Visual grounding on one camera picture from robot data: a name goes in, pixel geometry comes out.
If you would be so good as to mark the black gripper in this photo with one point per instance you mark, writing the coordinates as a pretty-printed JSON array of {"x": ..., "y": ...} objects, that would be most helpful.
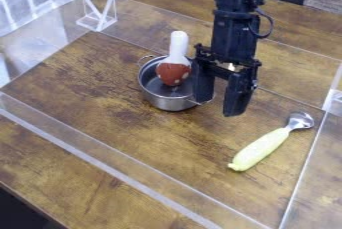
[{"x": 238, "y": 70}]

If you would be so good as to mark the small steel pot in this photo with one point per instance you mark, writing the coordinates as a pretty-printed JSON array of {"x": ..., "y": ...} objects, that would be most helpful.
[{"x": 169, "y": 98}]

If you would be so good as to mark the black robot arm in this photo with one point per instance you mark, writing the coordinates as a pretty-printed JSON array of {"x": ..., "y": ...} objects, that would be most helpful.
[{"x": 236, "y": 32}]

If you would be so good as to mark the red white toy mushroom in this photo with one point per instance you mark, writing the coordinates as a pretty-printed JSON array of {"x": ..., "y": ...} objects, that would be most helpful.
[{"x": 174, "y": 68}]

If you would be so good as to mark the clear acrylic bracket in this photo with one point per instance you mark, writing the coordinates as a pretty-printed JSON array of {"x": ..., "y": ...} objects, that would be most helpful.
[{"x": 98, "y": 20}]

